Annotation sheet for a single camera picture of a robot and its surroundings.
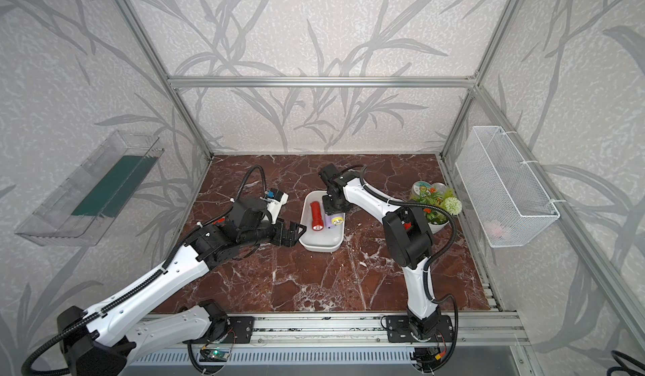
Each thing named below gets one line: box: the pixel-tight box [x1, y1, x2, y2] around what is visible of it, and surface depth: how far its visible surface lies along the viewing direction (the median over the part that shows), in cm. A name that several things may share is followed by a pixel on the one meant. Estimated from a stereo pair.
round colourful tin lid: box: [411, 181, 433, 197], surface depth 101 cm
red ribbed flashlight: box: [309, 200, 325, 232], surface depth 99 cm
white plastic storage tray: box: [298, 189, 347, 253], surface depth 96 cm
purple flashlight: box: [324, 213, 345, 230], surface depth 93 cm
